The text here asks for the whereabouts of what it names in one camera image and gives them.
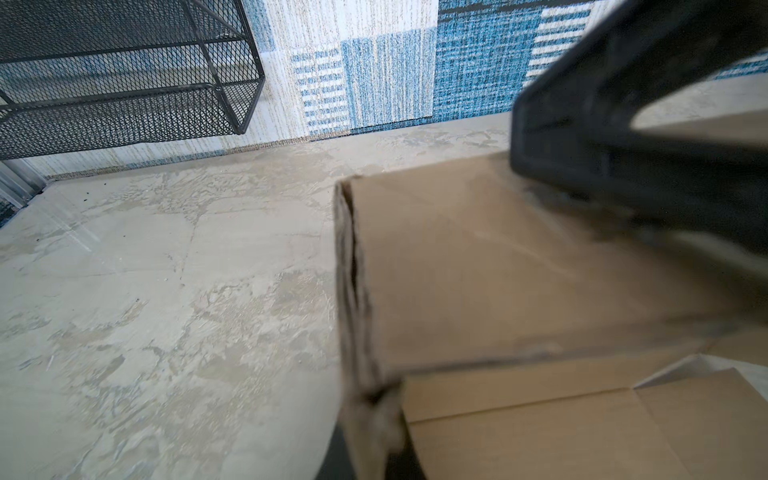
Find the brown cardboard box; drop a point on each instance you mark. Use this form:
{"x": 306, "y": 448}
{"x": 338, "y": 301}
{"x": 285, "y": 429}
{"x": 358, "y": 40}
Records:
{"x": 523, "y": 335}

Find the black wire mesh shelf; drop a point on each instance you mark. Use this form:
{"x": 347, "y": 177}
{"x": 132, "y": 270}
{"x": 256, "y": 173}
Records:
{"x": 89, "y": 75}

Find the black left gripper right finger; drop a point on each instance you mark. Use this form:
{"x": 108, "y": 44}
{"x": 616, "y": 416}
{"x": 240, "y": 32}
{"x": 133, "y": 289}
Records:
{"x": 571, "y": 128}

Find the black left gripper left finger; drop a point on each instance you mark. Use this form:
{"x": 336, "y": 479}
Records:
{"x": 373, "y": 455}

